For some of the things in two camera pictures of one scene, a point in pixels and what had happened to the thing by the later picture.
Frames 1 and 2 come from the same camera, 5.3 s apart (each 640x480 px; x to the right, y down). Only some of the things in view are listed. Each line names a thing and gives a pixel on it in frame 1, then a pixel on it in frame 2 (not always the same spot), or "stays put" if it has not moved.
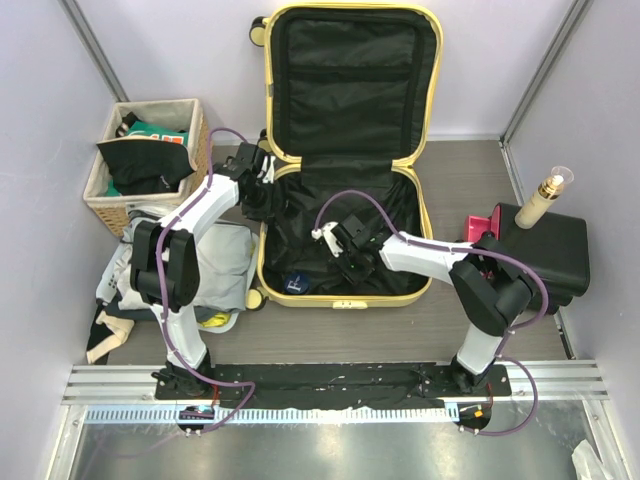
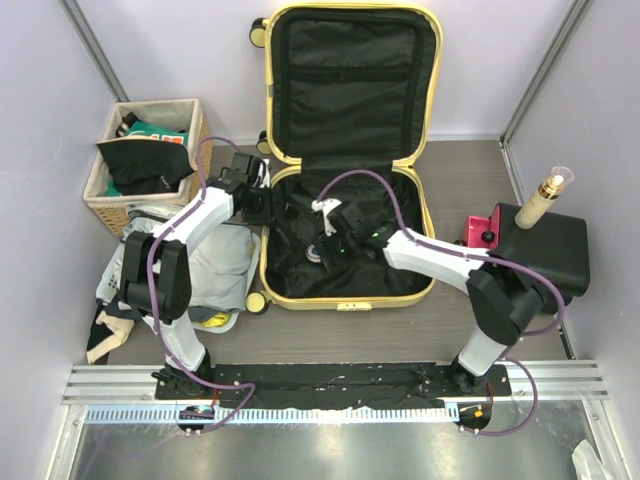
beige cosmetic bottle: [537, 205] stays put
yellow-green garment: [219, 320] stays put
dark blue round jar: [296, 283] → [312, 254]
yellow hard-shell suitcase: [349, 96] stays put
